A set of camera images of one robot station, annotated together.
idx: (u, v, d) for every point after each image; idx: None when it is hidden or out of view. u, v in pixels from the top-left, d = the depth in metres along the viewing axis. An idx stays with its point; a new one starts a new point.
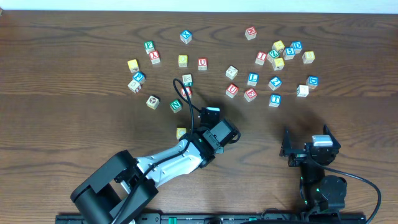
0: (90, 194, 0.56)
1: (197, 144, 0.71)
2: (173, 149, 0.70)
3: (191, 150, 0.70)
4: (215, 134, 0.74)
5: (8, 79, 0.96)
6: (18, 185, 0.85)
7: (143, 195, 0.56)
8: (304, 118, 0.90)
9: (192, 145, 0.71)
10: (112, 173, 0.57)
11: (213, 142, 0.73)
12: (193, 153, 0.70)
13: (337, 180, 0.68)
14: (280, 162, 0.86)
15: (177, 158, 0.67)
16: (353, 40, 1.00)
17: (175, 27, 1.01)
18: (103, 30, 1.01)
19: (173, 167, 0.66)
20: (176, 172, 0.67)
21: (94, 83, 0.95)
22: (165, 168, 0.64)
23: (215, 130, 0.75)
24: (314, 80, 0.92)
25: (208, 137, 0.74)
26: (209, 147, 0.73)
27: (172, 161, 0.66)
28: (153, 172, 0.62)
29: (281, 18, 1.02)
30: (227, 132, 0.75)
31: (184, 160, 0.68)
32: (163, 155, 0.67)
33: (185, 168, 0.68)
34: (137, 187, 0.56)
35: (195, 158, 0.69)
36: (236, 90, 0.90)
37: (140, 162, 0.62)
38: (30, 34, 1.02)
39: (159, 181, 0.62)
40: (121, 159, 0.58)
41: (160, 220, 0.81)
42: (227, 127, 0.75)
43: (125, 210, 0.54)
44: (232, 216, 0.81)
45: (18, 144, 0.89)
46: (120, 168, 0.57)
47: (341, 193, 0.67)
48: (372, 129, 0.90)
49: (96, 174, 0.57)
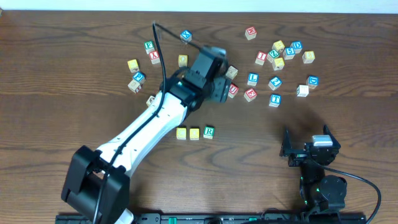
0: (74, 196, 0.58)
1: (176, 90, 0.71)
2: (142, 117, 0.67)
3: (168, 103, 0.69)
4: (198, 70, 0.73)
5: (8, 79, 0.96)
6: (19, 185, 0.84)
7: (114, 185, 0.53)
8: (304, 118, 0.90)
9: (175, 91, 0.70)
10: (79, 173, 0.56)
11: (198, 79, 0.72)
12: (175, 99, 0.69)
13: (337, 180, 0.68)
14: (279, 162, 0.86)
15: (149, 126, 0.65)
16: (353, 40, 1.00)
17: (175, 27, 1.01)
18: (103, 30, 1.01)
19: (147, 135, 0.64)
20: (155, 138, 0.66)
21: (94, 83, 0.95)
22: (137, 144, 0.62)
23: (196, 67, 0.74)
24: (314, 80, 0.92)
25: (190, 76, 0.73)
26: (194, 87, 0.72)
27: (145, 130, 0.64)
28: (121, 155, 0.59)
29: (281, 18, 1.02)
30: (208, 65, 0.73)
31: (158, 122, 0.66)
32: (134, 127, 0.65)
33: (163, 129, 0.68)
34: (107, 178, 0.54)
35: (173, 113, 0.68)
36: (236, 89, 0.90)
37: (104, 152, 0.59)
38: (30, 34, 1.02)
39: (132, 160, 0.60)
40: (80, 158, 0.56)
41: (160, 220, 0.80)
42: (208, 58, 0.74)
43: (106, 201, 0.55)
44: (232, 216, 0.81)
45: (18, 144, 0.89)
46: (84, 167, 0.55)
47: (341, 193, 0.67)
48: (372, 129, 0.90)
49: (69, 178, 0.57)
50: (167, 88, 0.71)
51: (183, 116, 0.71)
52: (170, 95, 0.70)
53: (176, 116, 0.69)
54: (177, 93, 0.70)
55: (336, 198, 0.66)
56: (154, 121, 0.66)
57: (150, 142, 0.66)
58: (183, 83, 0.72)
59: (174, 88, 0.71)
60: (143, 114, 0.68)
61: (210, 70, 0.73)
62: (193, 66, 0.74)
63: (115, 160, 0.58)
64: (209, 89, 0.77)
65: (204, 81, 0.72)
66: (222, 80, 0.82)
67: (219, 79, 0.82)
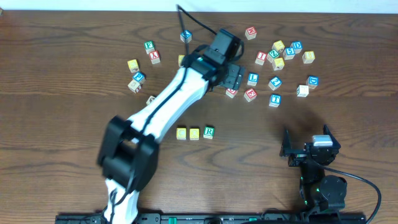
0: (109, 163, 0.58)
1: (198, 64, 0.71)
2: (166, 90, 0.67)
3: (192, 77, 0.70)
4: (217, 49, 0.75)
5: (8, 79, 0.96)
6: (19, 185, 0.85)
7: (146, 151, 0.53)
8: (304, 118, 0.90)
9: (195, 66, 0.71)
10: (114, 140, 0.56)
11: (216, 56, 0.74)
12: (196, 74, 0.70)
13: (337, 180, 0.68)
14: (280, 162, 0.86)
15: (175, 98, 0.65)
16: (353, 40, 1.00)
17: (175, 27, 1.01)
18: (103, 30, 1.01)
19: (173, 106, 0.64)
20: (179, 109, 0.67)
21: (94, 83, 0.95)
22: (165, 114, 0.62)
23: (216, 45, 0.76)
24: (314, 80, 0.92)
25: (210, 53, 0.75)
26: (214, 62, 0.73)
27: (171, 102, 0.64)
28: (152, 124, 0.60)
29: (281, 18, 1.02)
30: (227, 43, 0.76)
31: (183, 96, 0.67)
32: (161, 99, 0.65)
33: (186, 101, 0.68)
34: (139, 145, 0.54)
35: (196, 87, 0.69)
36: (236, 91, 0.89)
37: (135, 120, 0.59)
38: (30, 34, 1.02)
39: (161, 129, 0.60)
40: (114, 126, 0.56)
41: (160, 220, 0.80)
42: (226, 37, 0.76)
43: (138, 167, 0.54)
44: (232, 216, 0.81)
45: (18, 144, 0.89)
46: (118, 134, 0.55)
47: (341, 193, 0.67)
48: (372, 129, 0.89)
49: (104, 146, 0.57)
50: (188, 63, 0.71)
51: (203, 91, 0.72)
52: (191, 70, 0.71)
53: (198, 91, 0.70)
54: (199, 67, 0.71)
55: (336, 198, 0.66)
56: (179, 93, 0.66)
57: (175, 113, 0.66)
58: (204, 58, 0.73)
59: (194, 63, 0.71)
60: (167, 88, 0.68)
61: (229, 50, 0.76)
62: (212, 45, 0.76)
63: (146, 129, 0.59)
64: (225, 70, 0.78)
65: (223, 58, 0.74)
66: (235, 68, 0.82)
67: (231, 65, 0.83)
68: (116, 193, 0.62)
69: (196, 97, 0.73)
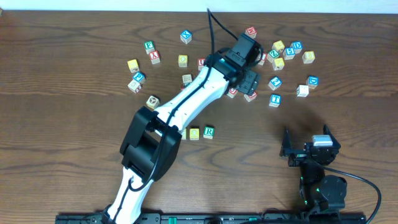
0: (131, 152, 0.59)
1: (219, 66, 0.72)
2: (190, 86, 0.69)
3: (214, 76, 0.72)
4: (238, 51, 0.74)
5: (8, 79, 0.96)
6: (19, 185, 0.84)
7: (171, 142, 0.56)
8: (304, 118, 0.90)
9: (217, 66, 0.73)
10: (140, 130, 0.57)
11: (237, 59, 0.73)
12: (218, 74, 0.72)
13: (337, 180, 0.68)
14: (280, 162, 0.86)
15: (197, 94, 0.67)
16: (353, 40, 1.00)
17: (175, 27, 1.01)
18: (103, 30, 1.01)
19: (196, 102, 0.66)
20: (200, 106, 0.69)
21: (94, 83, 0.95)
22: (187, 110, 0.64)
23: (237, 48, 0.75)
24: (314, 80, 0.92)
25: (231, 56, 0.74)
26: (235, 65, 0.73)
27: (194, 98, 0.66)
28: (175, 117, 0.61)
29: (281, 18, 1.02)
30: (249, 46, 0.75)
31: (204, 93, 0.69)
32: (185, 95, 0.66)
33: (206, 99, 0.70)
34: (165, 136, 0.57)
35: (217, 86, 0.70)
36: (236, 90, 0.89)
37: (160, 112, 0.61)
38: (30, 34, 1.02)
39: (183, 124, 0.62)
40: (143, 116, 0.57)
41: (160, 220, 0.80)
42: (248, 41, 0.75)
43: (161, 157, 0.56)
44: (232, 216, 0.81)
45: (18, 144, 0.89)
46: (145, 124, 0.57)
47: (341, 193, 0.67)
48: (372, 129, 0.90)
49: (129, 134, 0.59)
50: (211, 63, 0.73)
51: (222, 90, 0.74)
52: (214, 70, 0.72)
53: (218, 89, 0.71)
54: (220, 68, 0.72)
55: (335, 198, 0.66)
56: (201, 90, 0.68)
57: (197, 109, 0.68)
58: (226, 60, 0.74)
59: (217, 63, 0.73)
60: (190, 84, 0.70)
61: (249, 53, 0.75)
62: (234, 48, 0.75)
63: (170, 121, 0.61)
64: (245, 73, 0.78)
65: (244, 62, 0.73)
66: (253, 74, 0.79)
67: (250, 72, 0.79)
68: (132, 182, 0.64)
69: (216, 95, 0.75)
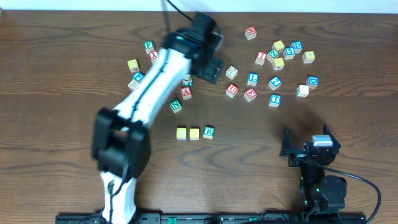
0: (102, 155, 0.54)
1: (177, 44, 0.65)
2: (150, 73, 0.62)
3: (173, 57, 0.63)
4: (196, 28, 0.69)
5: (8, 79, 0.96)
6: (19, 185, 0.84)
7: (138, 137, 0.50)
8: (304, 118, 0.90)
9: (176, 46, 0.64)
10: (104, 133, 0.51)
11: (196, 36, 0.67)
12: (178, 54, 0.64)
13: (337, 180, 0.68)
14: (280, 162, 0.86)
15: (159, 80, 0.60)
16: (353, 40, 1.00)
17: (175, 27, 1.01)
18: (103, 30, 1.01)
19: (158, 89, 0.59)
20: (166, 91, 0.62)
21: (94, 83, 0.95)
22: (150, 98, 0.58)
23: (194, 25, 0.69)
24: (314, 80, 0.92)
25: (189, 33, 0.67)
26: (194, 41, 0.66)
27: (156, 85, 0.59)
28: (138, 111, 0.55)
29: (282, 18, 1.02)
30: (207, 22, 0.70)
31: (166, 76, 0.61)
32: (143, 85, 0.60)
33: (171, 83, 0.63)
34: (130, 132, 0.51)
35: (179, 66, 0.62)
36: (236, 89, 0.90)
37: (122, 109, 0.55)
38: (30, 33, 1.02)
39: (148, 114, 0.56)
40: (102, 117, 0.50)
41: (160, 220, 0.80)
42: (204, 18, 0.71)
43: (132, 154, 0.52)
44: (232, 216, 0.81)
45: (18, 144, 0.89)
46: (108, 126, 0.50)
47: (341, 192, 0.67)
48: (372, 129, 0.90)
49: (95, 139, 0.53)
50: (168, 44, 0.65)
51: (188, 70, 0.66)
52: (173, 50, 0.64)
53: (182, 70, 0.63)
54: (178, 46, 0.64)
55: (335, 198, 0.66)
56: (162, 75, 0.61)
57: (163, 96, 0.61)
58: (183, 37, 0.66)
59: (175, 43, 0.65)
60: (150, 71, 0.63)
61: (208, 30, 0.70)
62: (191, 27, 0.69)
63: (133, 117, 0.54)
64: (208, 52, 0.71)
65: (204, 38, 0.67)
66: None
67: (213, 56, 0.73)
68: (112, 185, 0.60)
69: (181, 77, 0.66)
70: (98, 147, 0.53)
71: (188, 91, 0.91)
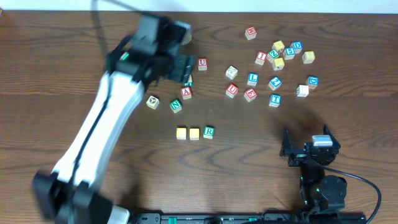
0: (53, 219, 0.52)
1: (124, 62, 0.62)
2: (94, 114, 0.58)
3: (117, 88, 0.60)
4: (144, 37, 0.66)
5: (8, 79, 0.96)
6: (19, 185, 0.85)
7: (80, 201, 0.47)
8: (304, 118, 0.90)
9: (124, 66, 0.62)
10: (45, 202, 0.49)
11: (146, 46, 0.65)
12: (125, 77, 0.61)
13: (337, 180, 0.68)
14: (280, 162, 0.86)
15: (102, 119, 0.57)
16: (353, 40, 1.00)
17: None
18: (104, 30, 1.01)
19: (104, 132, 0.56)
20: (115, 128, 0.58)
21: (94, 83, 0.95)
22: (93, 145, 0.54)
23: (142, 32, 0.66)
24: (314, 80, 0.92)
25: (138, 45, 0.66)
26: (145, 53, 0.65)
27: (99, 127, 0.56)
28: (81, 167, 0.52)
29: (282, 18, 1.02)
30: (155, 25, 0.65)
31: (111, 112, 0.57)
32: (84, 131, 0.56)
33: (120, 116, 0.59)
34: (73, 197, 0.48)
35: (125, 98, 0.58)
36: (236, 89, 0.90)
37: (61, 169, 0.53)
38: (30, 34, 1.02)
39: (94, 167, 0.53)
40: (38, 185, 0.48)
41: (160, 220, 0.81)
42: (150, 18, 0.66)
43: (81, 216, 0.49)
44: (232, 216, 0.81)
45: (18, 144, 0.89)
46: (46, 194, 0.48)
47: (341, 192, 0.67)
48: (372, 129, 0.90)
49: (40, 207, 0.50)
50: (114, 65, 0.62)
51: (143, 89, 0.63)
52: (117, 76, 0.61)
53: (131, 98, 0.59)
54: (125, 66, 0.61)
55: (336, 198, 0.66)
56: (106, 113, 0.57)
57: (113, 135, 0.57)
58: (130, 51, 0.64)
59: (121, 62, 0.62)
60: (92, 111, 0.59)
61: (158, 35, 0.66)
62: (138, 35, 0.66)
63: (75, 177, 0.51)
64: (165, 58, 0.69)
65: (155, 46, 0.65)
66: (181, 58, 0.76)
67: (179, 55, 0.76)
68: None
69: (135, 102, 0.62)
70: (47, 212, 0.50)
71: (188, 91, 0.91)
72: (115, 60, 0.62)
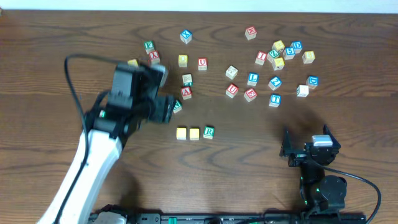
0: None
1: (100, 122, 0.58)
2: (72, 170, 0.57)
3: (96, 142, 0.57)
4: (120, 91, 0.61)
5: (7, 79, 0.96)
6: (19, 186, 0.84)
7: None
8: (304, 119, 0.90)
9: (101, 124, 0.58)
10: None
11: (123, 101, 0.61)
12: (102, 134, 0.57)
13: (337, 180, 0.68)
14: (280, 162, 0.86)
15: (81, 179, 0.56)
16: (353, 40, 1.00)
17: (175, 27, 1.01)
18: (103, 30, 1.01)
19: (83, 191, 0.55)
20: (96, 184, 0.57)
21: (94, 83, 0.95)
22: (73, 206, 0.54)
23: (117, 86, 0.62)
24: (314, 80, 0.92)
25: (114, 100, 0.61)
26: (122, 109, 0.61)
27: (78, 186, 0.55)
28: None
29: (282, 18, 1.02)
30: (130, 79, 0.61)
31: (90, 172, 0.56)
32: (64, 188, 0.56)
33: (100, 172, 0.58)
34: None
35: (104, 153, 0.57)
36: (254, 94, 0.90)
37: None
38: (30, 33, 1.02)
39: None
40: None
41: (160, 220, 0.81)
42: (125, 73, 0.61)
43: None
44: (232, 216, 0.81)
45: (18, 144, 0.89)
46: None
47: (341, 193, 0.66)
48: (372, 129, 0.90)
49: None
50: (89, 125, 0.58)
51: (122, 142, 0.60)
52: (96, 132, 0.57)
53: (109, 155, 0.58)
54: (102, 126, 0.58)
55: (336, 198, 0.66)
56: (84, 172, 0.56)
57: (91, 192, 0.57)
58: (107, 110, 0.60)
59: (99, 120, 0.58)
60: (71, 167, 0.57)
61: (134, 87, 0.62)
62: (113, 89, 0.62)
63: None
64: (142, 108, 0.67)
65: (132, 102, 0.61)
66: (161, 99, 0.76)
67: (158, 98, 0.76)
68: None
69: (115, 157, 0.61)
70: None
71: (188, 91, 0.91)
72: (92, 119, 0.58)
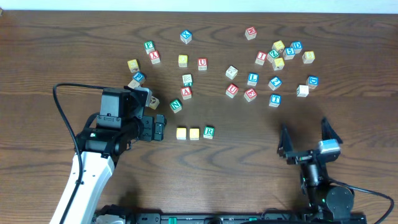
0: None
1: (92, 143, 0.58)
2: (66, 192, 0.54)
3: (90, 161, 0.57)
4: (108, 113, 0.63)
5: (7, 79, 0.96)
6: (19, 185, 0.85)
7: None
8: (304, 118, 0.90)
9: (92, 144, 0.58)
10: None
11: (112, 121, 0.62)
12: (95, 154, 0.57)
13: (345, 192, 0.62)
14: (280, 162, 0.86)
15: (76, 199, 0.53)
16: (353, 40, 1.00)
17: (175, 27, 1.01)
18: (103, 30, 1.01)
19: (79, 210, 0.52)
20: (92, 203, 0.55)
21: (94, 83, 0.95)
22: None
23: (106, 109, 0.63)
24: (314, 80, 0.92)
25: (103, 122, 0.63)
26: (112, 130, 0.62)
27: (74, 205, 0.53)
28: None
29: (282, 18, 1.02)
30: (117, 101, 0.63)
31: (86, 190, 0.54)
32: (58, 211, 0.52)
33: (96, 191, 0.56)
34: None
35: (99, 169, 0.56)
36: (254, 94, 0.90)
37: None
38: (30, 34, 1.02)
39: None
40: None
41: (160, 220, 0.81)
42: (112, 96, 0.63)
43: None
44: (232, 216, 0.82)
45: (18, 144, 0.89)
46: None
47: (347, 206, 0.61)
48: (372, 129, 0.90)
49: None
50: (81, 147, 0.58)
51: (115, 160, 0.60)
52: (88, 153, 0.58)
53: (103, 172, 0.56)
54: (94, 146, 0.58)
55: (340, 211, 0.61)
56: (79, 191, 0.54)
57: (87, 214, 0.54)
58: (97, 131, 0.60)
59: (90, 140, 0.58)
60: (64, 191, 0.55)
61: (122, 108, 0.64)
62: (101, 112, 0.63)
63: None
64: (131, 127, 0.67)
65: (120, 122, 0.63)
66: (150, 118, 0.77)
67: (145, 117, 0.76)
68: None
69: (109, 175, 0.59)
70: None
71: (188, 91, 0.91)
72: (83, 140, 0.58)
